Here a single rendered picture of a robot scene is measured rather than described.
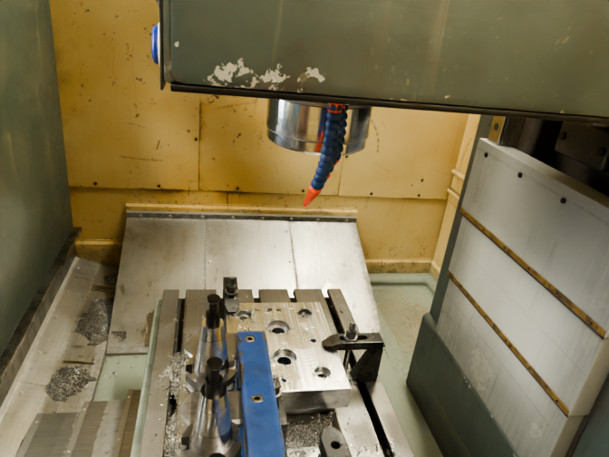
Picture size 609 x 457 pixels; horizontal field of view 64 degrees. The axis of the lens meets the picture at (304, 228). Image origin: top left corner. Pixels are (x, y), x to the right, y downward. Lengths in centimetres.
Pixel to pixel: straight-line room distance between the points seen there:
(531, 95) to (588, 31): 7
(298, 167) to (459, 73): 144
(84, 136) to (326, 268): 97
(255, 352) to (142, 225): 129
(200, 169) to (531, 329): 126
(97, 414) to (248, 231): 87
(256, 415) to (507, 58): 44
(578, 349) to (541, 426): 19
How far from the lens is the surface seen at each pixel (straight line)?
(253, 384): 61
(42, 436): 133
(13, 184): 143
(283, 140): 72
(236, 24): 41
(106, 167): 187
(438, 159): 203
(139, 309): 168
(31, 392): 150
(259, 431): 57
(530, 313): 101
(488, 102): 48
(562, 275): 93
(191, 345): 69
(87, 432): 128
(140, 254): 181
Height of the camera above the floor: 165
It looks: 25 degrees down
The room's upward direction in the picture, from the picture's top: 7 degrees clockwise
